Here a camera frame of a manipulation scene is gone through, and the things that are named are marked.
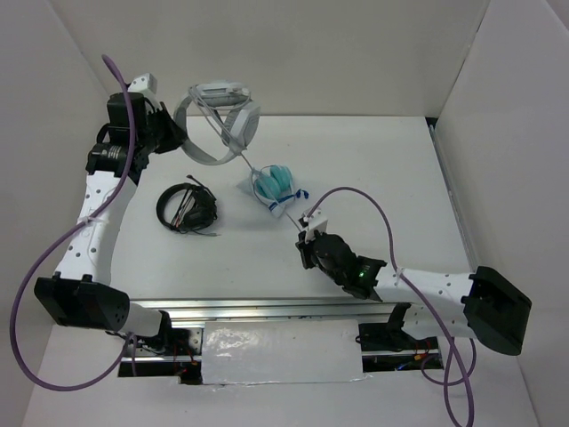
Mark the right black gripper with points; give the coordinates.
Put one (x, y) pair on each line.
(306, 246)

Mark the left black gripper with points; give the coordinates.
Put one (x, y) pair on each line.
(173, 138)

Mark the white gaming headphones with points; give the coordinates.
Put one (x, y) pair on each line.
(231, 112)

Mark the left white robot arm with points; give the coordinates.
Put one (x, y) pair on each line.
(79, 293)

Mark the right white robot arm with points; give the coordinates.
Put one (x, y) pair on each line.
(481, 305)

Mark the black headphones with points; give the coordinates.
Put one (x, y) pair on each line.
(196, 211)

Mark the teal cat-ear headphones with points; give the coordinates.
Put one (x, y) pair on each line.
(272, 186)

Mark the silver foil sheet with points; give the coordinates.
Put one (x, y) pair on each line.
(291, 351)

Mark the aluminium rail frame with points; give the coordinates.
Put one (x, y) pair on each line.
(377, 181)

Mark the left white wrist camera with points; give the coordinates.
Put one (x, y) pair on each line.
(145, 83)

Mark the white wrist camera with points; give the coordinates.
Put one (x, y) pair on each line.
(316, 221)
(145, 83)

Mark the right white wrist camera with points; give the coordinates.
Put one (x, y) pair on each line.
(316, 221)

